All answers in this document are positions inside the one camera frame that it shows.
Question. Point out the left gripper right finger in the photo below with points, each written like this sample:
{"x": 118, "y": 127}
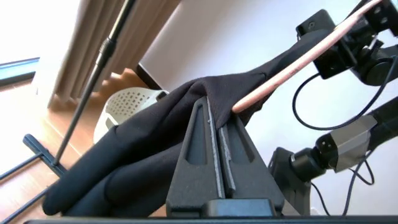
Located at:
{"x": 255, "y": 183}

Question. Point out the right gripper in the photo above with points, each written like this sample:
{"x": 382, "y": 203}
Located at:
{"x": 339, "y": 59}

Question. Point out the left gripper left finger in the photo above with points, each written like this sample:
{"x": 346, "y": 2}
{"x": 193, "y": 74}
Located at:
{"x": 192, "y": 180}

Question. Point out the pink clothes hanger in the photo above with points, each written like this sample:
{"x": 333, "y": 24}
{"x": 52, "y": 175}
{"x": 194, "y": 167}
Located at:
{"x": 311, "y": 54}

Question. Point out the black garment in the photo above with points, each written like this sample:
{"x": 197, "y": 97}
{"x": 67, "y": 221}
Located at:
{"x": 140, "y": 149}

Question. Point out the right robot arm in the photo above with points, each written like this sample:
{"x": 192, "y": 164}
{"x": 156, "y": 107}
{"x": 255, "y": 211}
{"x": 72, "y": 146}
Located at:
{"x": 351, "y": 143}

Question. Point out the white laundry basket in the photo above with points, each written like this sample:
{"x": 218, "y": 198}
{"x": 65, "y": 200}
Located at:
{"x": 130, "y": 99}

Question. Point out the black clothes rack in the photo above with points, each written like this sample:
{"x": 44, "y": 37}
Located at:
{"x": 105, "y": 53}

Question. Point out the brown curtain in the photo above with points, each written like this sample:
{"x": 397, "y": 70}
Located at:
{"x": 93, "y": 46}

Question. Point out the window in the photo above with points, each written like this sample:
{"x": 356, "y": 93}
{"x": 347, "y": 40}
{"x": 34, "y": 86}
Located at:
{"x": 31, "y": 25}

